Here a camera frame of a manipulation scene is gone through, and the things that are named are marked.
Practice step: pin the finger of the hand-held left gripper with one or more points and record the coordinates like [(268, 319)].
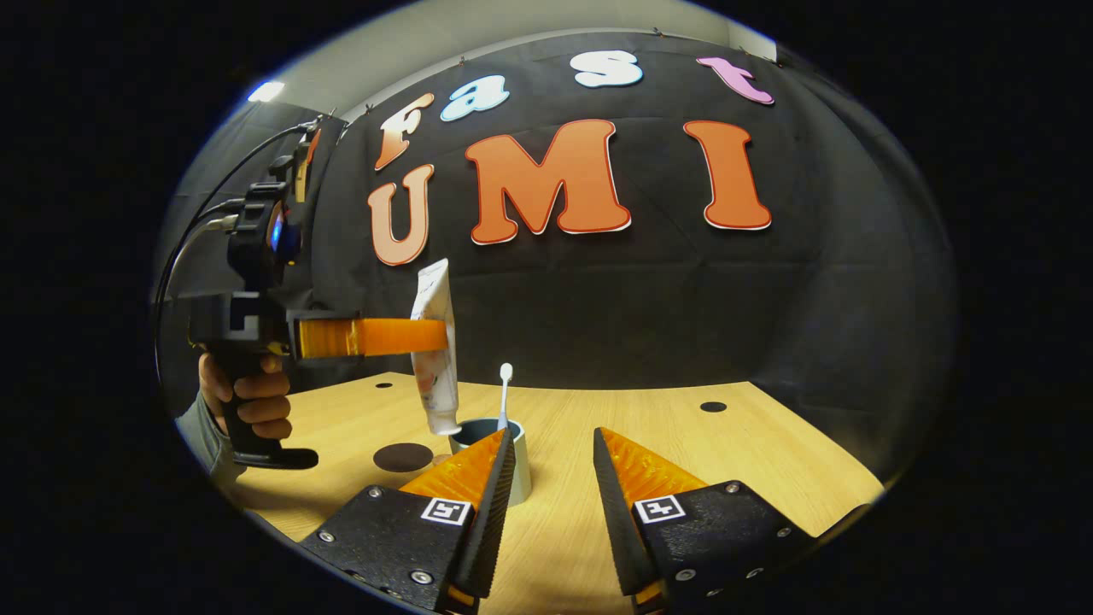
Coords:
[(376, 337)]

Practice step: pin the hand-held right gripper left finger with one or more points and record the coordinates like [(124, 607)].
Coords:
[(495, 521)]

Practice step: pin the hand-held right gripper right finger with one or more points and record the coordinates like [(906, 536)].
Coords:
[(616, 521)]

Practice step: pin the white toothpaste tube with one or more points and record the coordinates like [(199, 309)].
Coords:
[(434, 295)]

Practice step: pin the dark round coaster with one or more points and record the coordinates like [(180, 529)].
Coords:
[(403, 457)]

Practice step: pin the white toothbrush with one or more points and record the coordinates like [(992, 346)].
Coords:
[(504, 397)]

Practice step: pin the wooden desktop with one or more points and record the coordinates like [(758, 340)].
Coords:
[(743, 461)]

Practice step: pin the bright ceiling light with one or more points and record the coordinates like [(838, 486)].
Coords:
[(265, 90)]

